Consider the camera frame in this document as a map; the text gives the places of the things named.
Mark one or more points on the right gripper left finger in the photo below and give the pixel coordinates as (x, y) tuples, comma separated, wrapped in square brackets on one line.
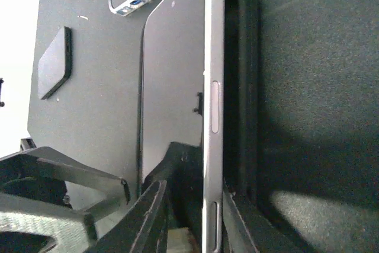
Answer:
[(144, 228)]

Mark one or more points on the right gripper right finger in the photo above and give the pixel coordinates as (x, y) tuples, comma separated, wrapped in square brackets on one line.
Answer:
[(235, 208)]

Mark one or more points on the beige cased phone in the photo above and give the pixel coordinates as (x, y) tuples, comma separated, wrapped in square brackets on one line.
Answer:
[(55, 65)]

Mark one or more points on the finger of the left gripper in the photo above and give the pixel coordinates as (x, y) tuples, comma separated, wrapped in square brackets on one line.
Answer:
[(50, 164), (66, 230)]

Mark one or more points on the black phone case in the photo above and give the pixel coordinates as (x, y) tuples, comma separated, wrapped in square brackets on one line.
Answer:
[(240, 158)]

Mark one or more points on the white smartphone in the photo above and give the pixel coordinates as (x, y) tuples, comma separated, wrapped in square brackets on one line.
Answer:
[(181, 129)]

